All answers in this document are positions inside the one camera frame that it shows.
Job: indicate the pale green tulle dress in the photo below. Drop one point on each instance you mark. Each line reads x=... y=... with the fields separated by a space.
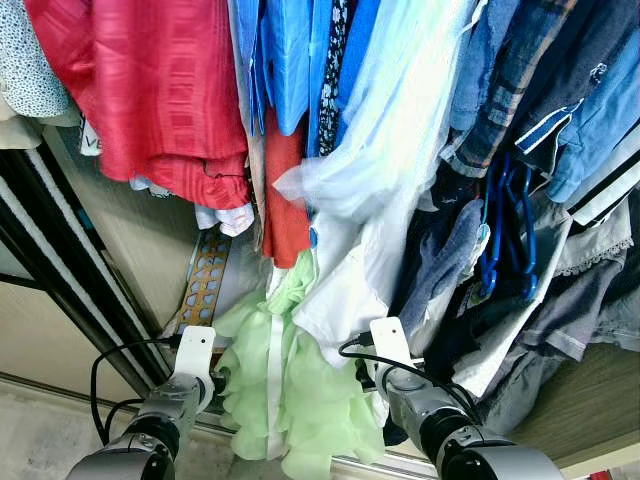
x=290 y=400

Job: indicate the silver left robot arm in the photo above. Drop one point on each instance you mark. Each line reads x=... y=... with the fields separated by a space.
x=160 y=410

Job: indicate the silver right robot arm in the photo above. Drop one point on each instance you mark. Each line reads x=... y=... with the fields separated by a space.
x=430 y=410

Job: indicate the plain white garment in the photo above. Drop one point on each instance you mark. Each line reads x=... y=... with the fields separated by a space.
x=350 y=280

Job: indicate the orange-red garment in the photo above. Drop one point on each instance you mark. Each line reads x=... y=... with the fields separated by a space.
x=285 y=200

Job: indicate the grey crumpled garment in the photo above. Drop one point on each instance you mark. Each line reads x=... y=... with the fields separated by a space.
x=570 y=320

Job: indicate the white lace trimmed garment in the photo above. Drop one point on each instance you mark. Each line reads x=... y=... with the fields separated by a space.
x=600 y=245

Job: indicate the black and white striped garment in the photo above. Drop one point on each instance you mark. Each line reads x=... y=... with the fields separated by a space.
x=605 y=195

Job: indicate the blue plastic clothes hanger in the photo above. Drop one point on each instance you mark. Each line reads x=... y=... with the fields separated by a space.
x=528 y=245
x=487 y=240

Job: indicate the red hanging garment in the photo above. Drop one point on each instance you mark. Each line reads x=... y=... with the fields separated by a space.
x=150 y=80

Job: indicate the light blue sheer garment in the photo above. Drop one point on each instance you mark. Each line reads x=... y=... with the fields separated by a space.
x=400 y=120

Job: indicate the dark floral print garment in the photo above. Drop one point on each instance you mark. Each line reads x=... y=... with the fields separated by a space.
x=330 y=80

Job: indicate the bright blue shirt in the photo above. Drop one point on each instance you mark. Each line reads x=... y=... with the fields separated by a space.
x=290 y=60

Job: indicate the medium blue shirt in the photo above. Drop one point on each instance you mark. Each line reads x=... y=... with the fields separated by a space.
x=600 y=130

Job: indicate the white dotted garment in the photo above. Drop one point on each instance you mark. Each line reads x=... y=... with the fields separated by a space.
x=25 y=60

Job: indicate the navy garment with striped cuff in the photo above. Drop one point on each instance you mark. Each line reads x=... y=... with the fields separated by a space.
x=570 y=60

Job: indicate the grey plaid shirt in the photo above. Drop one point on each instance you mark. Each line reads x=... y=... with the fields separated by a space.
x=510 y=90

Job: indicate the blue denim shirt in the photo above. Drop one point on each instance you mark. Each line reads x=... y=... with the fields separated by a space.
x=480 y=60

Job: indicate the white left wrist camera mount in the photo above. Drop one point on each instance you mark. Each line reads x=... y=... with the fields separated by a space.
x=195 y=350

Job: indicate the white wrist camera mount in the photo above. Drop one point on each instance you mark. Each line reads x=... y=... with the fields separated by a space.
x=390 y=340
x=195 y=350

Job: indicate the dark sliding door frame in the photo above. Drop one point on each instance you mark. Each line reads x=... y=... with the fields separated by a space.
x=80 y=280

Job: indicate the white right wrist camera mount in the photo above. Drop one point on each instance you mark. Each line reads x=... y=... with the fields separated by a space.
x=390 y=340

